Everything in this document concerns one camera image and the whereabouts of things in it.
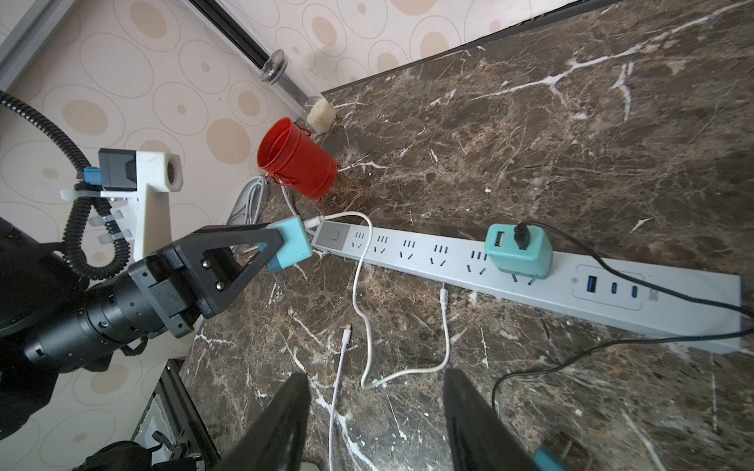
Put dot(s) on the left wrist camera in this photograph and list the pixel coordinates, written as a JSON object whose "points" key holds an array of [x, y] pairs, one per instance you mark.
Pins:
{"points": [[144, 180]]}

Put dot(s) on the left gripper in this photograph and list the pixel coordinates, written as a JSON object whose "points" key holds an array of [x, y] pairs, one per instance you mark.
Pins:
{"points": [[209, 268]]}

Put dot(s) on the teal charger with black cable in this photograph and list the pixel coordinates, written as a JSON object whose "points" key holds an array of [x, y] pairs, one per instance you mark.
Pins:
{"points": [[521, 250]]}

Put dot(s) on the diagonal aluminium rail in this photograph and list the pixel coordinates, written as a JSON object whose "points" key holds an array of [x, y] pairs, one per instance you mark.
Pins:
{"points": [[25, 28]]}

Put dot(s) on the red metal cup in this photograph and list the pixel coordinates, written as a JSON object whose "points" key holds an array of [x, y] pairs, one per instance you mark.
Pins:
{"points": [[291, 158]]}

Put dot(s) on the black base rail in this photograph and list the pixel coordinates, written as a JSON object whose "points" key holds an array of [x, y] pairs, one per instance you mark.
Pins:
{"points": [[171, 427]]}

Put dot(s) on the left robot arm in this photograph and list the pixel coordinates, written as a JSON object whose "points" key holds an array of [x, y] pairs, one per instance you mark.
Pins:
{"points": [[37, 279]]}

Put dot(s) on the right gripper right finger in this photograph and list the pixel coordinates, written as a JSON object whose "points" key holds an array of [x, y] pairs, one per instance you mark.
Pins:
{"points": [[478, 439]]}

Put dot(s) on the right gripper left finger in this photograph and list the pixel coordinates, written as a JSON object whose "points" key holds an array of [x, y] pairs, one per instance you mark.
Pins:
{"points": [[277, 438]]}

